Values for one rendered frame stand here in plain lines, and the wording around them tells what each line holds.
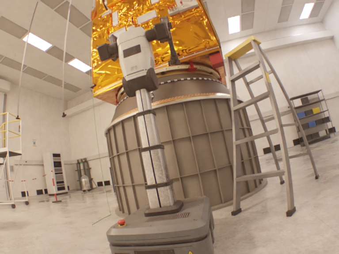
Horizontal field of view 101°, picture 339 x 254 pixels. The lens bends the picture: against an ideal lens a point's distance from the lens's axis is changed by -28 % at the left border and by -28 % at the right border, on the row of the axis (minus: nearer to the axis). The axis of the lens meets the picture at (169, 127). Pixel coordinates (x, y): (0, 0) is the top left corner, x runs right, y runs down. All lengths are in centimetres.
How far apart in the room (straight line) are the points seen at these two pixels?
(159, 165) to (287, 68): 804
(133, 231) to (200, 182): 111
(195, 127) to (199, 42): 111
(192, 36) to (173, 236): 226
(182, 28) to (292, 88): 649
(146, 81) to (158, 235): 88
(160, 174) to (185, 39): 188
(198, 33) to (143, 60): 142
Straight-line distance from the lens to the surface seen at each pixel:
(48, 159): 928
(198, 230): 87
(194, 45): 248
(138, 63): 127
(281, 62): 879
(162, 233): 90
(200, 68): 259
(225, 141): 209
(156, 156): 111
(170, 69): 242
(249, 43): 197
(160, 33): 136
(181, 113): 199
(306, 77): 890
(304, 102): 790
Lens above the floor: 53
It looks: 11 degrees up
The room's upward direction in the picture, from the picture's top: 12 degrees counter-clockwise
